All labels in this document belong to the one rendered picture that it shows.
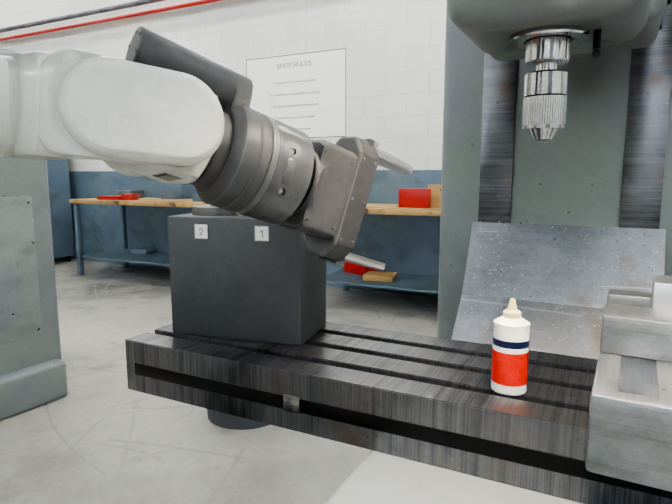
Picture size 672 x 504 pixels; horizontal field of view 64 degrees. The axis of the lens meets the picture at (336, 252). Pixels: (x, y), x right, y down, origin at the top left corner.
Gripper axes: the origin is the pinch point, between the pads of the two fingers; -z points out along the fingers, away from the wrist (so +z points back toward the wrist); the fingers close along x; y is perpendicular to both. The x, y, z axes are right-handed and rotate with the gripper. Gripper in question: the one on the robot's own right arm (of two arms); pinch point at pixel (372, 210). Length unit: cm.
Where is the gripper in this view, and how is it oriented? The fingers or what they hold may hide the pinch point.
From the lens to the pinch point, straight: 55.7
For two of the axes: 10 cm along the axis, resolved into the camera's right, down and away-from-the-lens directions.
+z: -7.7, -2.3, -6.0
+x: 2.8, -9.6, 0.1
